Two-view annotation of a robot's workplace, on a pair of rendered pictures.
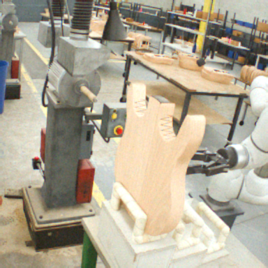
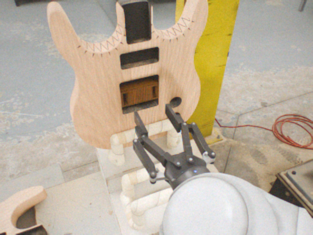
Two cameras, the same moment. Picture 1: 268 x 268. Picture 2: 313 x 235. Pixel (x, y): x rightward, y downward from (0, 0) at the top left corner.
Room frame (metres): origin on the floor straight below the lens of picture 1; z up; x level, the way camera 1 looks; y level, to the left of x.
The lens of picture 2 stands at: (0.95, -0.60, 1.73)
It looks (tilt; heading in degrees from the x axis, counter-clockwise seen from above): 44 degrees down; 98
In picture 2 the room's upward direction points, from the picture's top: straight up
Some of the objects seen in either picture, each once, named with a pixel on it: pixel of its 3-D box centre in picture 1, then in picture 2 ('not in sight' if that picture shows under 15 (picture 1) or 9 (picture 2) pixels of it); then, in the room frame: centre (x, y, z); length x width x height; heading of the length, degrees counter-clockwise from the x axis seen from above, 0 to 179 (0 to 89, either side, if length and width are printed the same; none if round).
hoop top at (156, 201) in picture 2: (186, 209); (168, 194); (0.93, -0.23, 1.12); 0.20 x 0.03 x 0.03; 30
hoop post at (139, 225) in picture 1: (138, 229); not in sight; (0.74, -0.07, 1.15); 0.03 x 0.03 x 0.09
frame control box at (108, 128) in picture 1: (107, 120); not in sight; (1.93, 0.18, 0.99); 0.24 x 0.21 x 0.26; 32
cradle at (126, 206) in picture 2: (185, 243); (129, 208); (0.83, -0.24, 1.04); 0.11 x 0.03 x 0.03; 121
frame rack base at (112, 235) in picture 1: (133, 240); (143, 161); (0.83, -0.06, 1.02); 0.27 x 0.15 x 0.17; 31
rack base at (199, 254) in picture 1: (167, 239); (161, 208); (0.91, -0.20, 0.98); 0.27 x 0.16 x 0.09; 31
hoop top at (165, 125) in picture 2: not in sight; (145, 131); (0.85, -0.09, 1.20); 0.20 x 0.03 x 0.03; 30
